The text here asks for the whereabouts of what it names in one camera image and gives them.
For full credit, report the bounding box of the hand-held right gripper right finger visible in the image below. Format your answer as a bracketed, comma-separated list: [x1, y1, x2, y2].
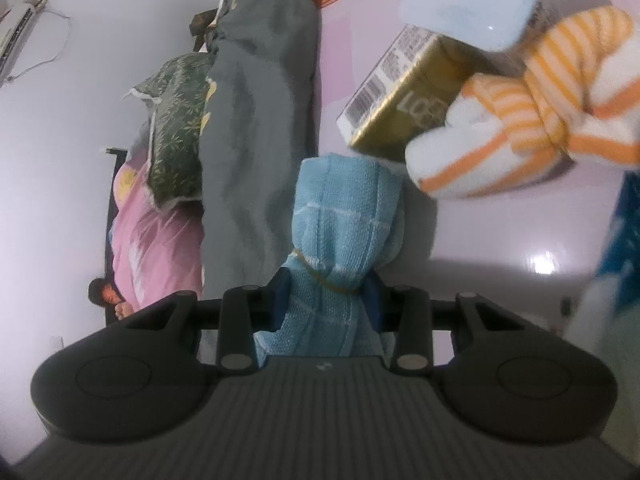
[362, 275, 528, 376]

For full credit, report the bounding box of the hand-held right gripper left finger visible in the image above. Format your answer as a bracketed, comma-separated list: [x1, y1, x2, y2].
[122, 267, 296, 376]

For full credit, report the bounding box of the light blue checked towel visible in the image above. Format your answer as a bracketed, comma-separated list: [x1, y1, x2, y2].
[254, 154, 407, 367]

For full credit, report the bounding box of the orange striped towel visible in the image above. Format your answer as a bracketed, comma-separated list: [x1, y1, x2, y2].
[404, 6, 640, 202]

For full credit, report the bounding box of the white blue-print plastic bag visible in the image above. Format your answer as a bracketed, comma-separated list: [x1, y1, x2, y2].
[565, 170, 640, 361]

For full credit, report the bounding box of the pink quilt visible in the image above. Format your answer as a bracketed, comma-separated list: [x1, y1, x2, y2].
[107, 120, 206, 311]

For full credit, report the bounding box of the gold carton box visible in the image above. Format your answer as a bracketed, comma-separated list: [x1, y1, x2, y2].
[336, 24, 576, 181]

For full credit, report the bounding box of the grey blanket with yellow figures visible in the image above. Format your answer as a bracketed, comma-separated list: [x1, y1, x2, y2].
[200, 0, 321, 306]

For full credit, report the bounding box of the green patterned pillow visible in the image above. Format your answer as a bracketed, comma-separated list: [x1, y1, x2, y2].
[127, 52, 218, 211]

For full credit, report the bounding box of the white-lidded yoghurt cup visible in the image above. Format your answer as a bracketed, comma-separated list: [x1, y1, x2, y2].
[398, 0, 553, 53]

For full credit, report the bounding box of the white air conditioner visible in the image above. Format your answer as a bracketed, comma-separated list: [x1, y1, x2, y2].
[0, 0, 49, 78]

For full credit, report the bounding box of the white power cable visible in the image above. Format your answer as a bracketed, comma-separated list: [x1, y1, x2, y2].
[5, 7, 72, 83]

